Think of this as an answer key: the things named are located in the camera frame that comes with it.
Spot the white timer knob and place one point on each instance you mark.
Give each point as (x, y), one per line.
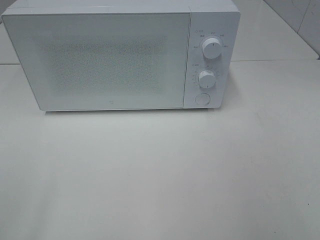
(207, 79)

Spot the white microwave door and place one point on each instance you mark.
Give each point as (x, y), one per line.
(102, 61)

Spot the round white door button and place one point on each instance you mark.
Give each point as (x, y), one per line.
(202, 99)

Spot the white microwave oven body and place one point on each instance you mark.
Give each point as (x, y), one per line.
(207, 18)

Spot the upper white power knob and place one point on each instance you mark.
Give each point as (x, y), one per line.
(211, 47)

